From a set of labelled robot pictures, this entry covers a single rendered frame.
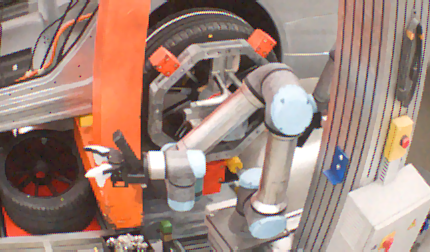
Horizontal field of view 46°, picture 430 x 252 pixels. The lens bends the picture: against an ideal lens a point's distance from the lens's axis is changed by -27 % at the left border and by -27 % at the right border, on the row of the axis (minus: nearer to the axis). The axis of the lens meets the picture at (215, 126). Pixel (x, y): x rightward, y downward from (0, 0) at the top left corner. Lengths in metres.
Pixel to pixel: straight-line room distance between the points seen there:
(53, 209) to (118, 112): 0.71
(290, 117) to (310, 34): 1.40
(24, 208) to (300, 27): 1.65
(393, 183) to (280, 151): 0.42
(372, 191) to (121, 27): 0.98
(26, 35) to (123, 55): 1.42
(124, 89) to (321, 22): 1.24
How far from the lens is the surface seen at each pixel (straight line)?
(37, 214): 2.73
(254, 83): 1.84
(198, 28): 2.61
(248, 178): 2.06
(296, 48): 3.08
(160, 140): 2.70
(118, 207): 2.50
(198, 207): 3.17
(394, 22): 1.54
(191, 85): 2.76
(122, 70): 2.14
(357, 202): 1.75
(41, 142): 3.14
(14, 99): 2.72
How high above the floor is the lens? 2.35
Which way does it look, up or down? 35 degrees down
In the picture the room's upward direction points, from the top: 6 degrees clockwise
